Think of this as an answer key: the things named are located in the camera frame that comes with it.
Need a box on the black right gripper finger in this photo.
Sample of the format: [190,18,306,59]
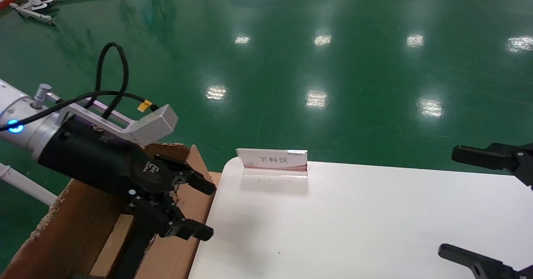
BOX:
[451,143,533,188]
[437,244,533,279]

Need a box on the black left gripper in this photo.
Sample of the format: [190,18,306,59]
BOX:
[37,115,217,242]

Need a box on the large brown cardboard box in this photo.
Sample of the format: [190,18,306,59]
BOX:
[0,143,222,279]

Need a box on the clear acrylic sign holder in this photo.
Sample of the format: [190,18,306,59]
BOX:
[236,148,309,180]

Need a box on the white plastic pipe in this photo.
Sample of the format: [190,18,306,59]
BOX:
[0,162,59,207]

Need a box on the black camera cable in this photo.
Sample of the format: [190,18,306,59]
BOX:
[0,90,161,132]

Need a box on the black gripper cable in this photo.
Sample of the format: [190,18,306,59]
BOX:
[85,42,129,120]

